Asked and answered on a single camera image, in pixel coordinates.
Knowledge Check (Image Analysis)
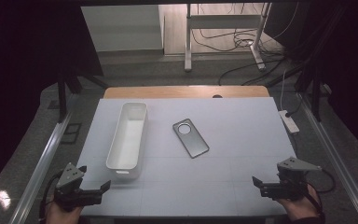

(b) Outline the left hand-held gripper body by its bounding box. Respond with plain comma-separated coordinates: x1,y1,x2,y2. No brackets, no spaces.
54,161,103,213

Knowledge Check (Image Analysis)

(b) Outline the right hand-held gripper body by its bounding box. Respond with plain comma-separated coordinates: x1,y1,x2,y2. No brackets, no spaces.
259,157,323,201

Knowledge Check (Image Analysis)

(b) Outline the white plastic bin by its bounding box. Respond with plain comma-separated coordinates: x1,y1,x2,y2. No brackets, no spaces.
105,102,149,180

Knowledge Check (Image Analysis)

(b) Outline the grey phone case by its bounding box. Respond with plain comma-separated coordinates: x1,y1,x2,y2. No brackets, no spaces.
172,118,210,159

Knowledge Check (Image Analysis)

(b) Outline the person's right hand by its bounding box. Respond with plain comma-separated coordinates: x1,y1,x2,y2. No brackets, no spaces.
276,184,321,222

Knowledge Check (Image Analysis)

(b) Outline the person's left hand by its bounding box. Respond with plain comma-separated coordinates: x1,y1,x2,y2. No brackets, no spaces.
45,194,84,224

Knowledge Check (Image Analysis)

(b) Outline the black floor plate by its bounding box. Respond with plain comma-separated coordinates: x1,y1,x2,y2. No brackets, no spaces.
60,122,83,145

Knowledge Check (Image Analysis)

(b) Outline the white board mat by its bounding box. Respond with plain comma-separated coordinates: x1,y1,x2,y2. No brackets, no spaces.
76,96,309,217

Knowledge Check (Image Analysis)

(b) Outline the white power strip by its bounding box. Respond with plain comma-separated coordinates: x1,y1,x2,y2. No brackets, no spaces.
278,109,301,135

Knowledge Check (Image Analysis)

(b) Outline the black metal stand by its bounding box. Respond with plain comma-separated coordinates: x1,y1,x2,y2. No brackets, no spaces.
293,66,324,122
57,68,110,123

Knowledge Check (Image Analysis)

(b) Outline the dark curtain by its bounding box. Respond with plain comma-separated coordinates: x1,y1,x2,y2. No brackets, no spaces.
265,0,358,157
0,0,104,200

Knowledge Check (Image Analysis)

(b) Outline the wooden table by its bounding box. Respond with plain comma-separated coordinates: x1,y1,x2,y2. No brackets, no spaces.
103,85,270,100

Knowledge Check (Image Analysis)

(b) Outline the white cabinet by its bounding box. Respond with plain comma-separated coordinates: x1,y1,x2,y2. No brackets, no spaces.
80,4,164,52

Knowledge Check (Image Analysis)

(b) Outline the left hand-held gripper cable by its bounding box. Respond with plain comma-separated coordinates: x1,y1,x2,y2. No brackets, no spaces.
38,170,63,220

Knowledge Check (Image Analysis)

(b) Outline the hand-held gripper cable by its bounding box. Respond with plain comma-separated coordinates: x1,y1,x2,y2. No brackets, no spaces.
38,170,63,220
307,168,337,216

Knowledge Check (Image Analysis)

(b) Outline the aluminium rail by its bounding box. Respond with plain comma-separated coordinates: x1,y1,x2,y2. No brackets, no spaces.
296,91,358,224
8,92,76,224

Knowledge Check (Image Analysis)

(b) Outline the right hand-held gripper cable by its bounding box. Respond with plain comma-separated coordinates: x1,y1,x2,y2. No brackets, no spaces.
307,168,337,216

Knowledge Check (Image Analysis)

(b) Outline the black plug cable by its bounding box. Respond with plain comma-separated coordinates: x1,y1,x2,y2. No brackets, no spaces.
285,92,306,119

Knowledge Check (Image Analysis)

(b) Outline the white cable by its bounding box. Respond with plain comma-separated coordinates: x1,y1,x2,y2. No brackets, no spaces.
280,69,289,112

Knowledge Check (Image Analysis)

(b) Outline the tangle of black cables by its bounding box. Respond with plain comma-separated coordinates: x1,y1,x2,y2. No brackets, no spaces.
190,3,295,87

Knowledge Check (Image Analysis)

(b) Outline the white metal desk frame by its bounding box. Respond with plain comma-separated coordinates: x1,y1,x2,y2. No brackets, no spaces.
184,3,273,73

